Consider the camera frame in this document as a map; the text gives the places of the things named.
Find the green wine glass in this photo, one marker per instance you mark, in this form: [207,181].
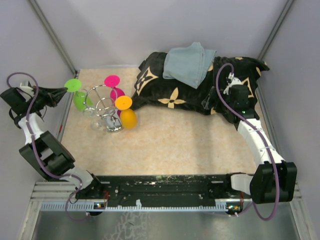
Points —
[80,98]

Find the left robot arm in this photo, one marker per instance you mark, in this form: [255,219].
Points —
[42,150]

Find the black patterned blanket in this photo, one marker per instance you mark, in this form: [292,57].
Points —
[152,89]

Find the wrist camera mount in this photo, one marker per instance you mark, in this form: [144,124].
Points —
[26,86]
[231,81]

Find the grey slotted cable duct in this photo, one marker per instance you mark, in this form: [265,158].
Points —
[91,206]

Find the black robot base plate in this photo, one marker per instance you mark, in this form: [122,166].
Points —
[199,190]

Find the clear wine glass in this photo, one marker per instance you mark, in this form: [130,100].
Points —
[96,122]

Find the pink wine glass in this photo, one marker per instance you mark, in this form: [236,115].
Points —
[112,81]

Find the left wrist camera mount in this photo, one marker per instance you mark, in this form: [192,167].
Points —
[26,86]

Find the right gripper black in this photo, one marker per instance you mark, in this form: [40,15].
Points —
[214,94]

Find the chrome wire glass rack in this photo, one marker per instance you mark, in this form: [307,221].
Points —
[104,108]

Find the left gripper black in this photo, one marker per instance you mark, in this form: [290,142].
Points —
[48,93]

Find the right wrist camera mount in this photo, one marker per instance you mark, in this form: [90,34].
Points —
[231,81]

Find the orange wine glass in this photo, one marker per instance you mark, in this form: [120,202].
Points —
[127,116]

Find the light blue folded towel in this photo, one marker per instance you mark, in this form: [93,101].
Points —
[189,65]

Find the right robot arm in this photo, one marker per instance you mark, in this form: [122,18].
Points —
[274,177]

